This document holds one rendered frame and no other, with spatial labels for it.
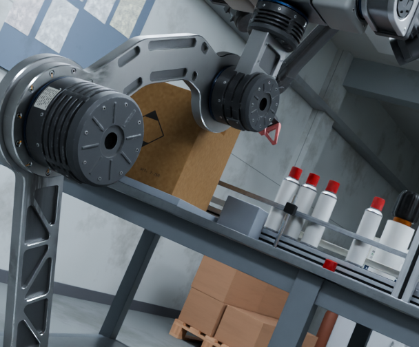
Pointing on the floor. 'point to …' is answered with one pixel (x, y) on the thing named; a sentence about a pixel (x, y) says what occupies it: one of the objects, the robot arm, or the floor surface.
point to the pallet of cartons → (231, 309)
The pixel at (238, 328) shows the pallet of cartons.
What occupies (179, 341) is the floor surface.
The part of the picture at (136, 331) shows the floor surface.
